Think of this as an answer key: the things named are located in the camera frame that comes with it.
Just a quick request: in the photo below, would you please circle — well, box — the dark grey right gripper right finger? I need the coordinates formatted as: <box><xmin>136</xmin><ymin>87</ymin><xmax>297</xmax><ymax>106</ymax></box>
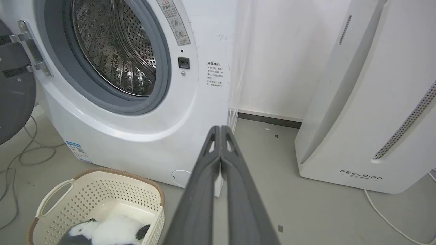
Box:
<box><xmin>220</xmin><ymin>125</ymin><xmax>281</xmax><ymax>245</ymax></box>

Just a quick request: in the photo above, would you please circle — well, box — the cream perforated laundry basket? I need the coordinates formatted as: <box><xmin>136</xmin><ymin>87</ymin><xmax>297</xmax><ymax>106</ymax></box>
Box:
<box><xmin>27</xmin><ymin>168</ymin><xmax>165</xmax><ymax>245</ymax></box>

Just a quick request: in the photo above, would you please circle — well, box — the white power cable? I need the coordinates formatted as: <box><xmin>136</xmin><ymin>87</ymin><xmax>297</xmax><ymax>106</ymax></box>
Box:
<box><xmin>364</xmin><ymin>170</ymin><xmax>436</xmax><ymax>245</ymax></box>

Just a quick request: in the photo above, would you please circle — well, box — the grey floor cable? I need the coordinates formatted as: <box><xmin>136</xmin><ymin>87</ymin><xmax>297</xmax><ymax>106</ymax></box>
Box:
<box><xmin>0</xmin><ymin>115</ymin><xmax>66</xmax><ymax>230</ymax></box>

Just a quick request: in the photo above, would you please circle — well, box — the white front-load washing machine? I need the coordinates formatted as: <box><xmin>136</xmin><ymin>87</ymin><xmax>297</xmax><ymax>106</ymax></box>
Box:
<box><xmin>0</xmin><ymin>0</ymin><xmax>239</xmax><ymax>197</ymax></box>

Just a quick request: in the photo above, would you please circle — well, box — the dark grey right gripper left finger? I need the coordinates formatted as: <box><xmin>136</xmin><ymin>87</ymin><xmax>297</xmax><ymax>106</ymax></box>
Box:
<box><xmin>162</xmin><ymin>125</ymin><xmax>222</xmax><ymax>245</ymax></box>

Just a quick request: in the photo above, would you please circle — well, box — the white air purifier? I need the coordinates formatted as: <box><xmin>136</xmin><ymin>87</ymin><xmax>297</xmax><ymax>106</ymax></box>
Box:
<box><xmin>295</xmin><ymin>0</ymin><xmax>436</xmax><ymax>194</ymax></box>

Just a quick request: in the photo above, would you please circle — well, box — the black and white plush toy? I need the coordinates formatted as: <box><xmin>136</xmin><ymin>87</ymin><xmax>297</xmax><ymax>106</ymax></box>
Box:
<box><xmin>57</xmin><ymin>214</ymin><xmax>151</xmax><ymax>245</ymax></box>

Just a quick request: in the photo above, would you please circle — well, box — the dark washing machine door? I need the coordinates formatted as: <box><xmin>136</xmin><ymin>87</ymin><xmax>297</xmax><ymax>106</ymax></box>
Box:
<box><xmin>0</xmin><ymin>19</ymin><xmax>37</xmax><ymax>146</ymax></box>

